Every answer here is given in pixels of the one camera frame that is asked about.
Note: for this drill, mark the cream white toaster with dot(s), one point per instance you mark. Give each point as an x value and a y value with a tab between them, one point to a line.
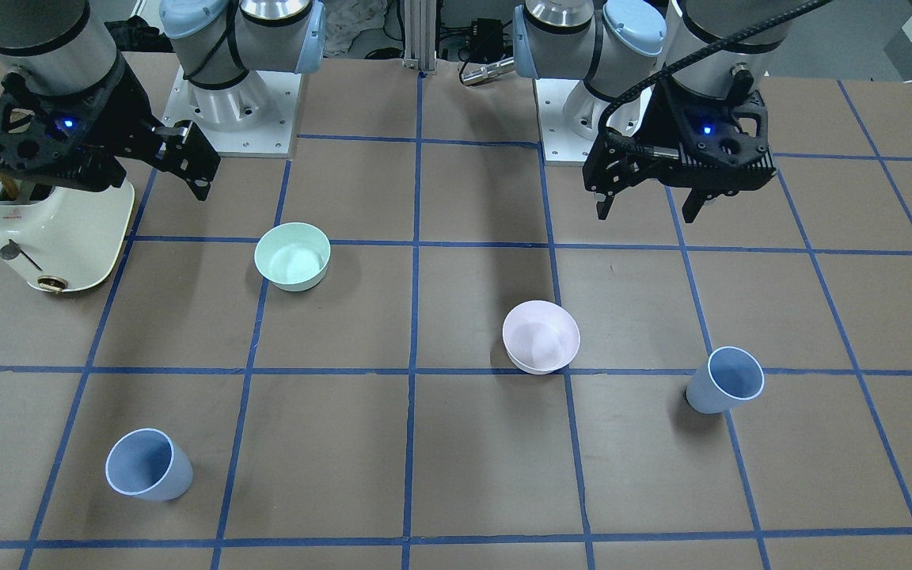
63	240

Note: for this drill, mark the blue cup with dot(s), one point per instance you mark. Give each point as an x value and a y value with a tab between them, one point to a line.
146	464
730	377

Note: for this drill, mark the mint green bowl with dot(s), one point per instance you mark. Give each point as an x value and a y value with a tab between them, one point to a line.
293	256

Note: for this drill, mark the pale pink bowl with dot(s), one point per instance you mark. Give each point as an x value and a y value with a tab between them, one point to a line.
540	337

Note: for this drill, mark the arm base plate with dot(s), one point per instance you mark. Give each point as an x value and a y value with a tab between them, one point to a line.
568	116
254	119

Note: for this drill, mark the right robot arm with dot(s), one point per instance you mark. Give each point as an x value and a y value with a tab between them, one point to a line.
62	47

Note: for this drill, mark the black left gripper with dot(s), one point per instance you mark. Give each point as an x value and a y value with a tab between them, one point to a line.
659	117

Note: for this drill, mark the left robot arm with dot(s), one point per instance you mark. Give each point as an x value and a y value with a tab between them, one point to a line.
620	49

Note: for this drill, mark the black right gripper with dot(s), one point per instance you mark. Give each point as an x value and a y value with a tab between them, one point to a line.
130	103

